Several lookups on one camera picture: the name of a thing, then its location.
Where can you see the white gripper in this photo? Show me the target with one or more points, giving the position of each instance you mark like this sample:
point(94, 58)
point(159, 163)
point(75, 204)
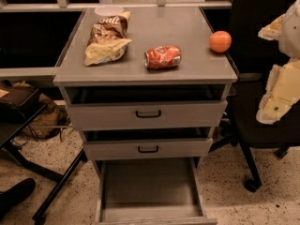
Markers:
point(291, 35)

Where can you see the top grey drawer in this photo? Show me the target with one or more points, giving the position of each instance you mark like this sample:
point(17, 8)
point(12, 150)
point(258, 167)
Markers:
point(189, 114)

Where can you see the middle grey drawer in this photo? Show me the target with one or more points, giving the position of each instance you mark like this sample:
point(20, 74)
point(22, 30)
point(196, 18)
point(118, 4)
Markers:
point(142, 149)

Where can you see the grey drawer cabinet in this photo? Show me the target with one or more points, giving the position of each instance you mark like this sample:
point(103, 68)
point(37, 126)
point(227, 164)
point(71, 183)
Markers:
point(201, 75)

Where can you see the bottom grey open drawer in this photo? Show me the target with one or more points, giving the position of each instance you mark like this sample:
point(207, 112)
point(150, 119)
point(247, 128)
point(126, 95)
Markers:
point(162, 191)

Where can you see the orange fruit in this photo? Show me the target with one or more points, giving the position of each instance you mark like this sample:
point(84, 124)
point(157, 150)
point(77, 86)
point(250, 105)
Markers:
point(220, 41)

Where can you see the black office chair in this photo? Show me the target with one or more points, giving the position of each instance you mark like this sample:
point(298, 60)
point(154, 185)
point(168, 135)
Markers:
point(254, 57)

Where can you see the brown chip bag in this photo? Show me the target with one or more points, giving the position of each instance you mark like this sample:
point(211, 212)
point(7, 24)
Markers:
point(108, 40)

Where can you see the brown backpack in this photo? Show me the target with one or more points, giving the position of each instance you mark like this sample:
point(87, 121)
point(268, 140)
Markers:
point(20, 100)

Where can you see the black side table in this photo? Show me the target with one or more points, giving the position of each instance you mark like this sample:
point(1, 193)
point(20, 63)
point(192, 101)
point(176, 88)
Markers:
point(10, 130)

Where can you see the black shoe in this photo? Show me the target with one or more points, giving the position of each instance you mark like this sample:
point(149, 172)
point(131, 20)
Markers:
point(15, 195)

